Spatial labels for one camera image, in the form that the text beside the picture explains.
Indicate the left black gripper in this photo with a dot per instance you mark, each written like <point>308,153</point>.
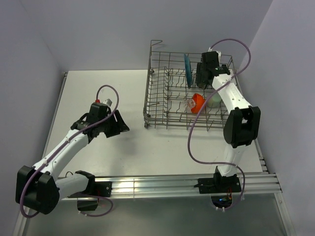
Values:
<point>118,126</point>

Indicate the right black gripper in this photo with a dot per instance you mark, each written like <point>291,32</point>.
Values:
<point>200,70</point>

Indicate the orange plastic bowl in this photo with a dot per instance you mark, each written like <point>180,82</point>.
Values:
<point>199,101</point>

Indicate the teal scalloped plate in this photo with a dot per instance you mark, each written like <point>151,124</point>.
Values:
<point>188,71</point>

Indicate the light green cup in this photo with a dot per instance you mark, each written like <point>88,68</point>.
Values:
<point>214,101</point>

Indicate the clear drinking glass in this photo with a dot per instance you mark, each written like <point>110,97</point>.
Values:
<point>189,105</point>

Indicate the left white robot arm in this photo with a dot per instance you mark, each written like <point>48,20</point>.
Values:
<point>39,188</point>

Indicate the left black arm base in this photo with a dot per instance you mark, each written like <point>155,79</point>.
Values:
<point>101,191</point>

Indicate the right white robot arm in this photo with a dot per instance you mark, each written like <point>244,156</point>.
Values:
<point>242,123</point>

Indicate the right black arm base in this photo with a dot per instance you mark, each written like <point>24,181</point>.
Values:
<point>218,184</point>

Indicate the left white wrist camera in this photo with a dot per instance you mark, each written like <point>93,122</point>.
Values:
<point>107,102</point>

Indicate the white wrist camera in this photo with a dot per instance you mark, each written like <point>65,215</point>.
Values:
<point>212,50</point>
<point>107,102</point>

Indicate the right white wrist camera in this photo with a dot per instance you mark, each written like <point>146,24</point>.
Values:
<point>212,50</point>

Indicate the grey wire dish rack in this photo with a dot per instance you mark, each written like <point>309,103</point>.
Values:
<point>167,92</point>

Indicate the aluminium mounting rail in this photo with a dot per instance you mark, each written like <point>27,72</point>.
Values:
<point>182,185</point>

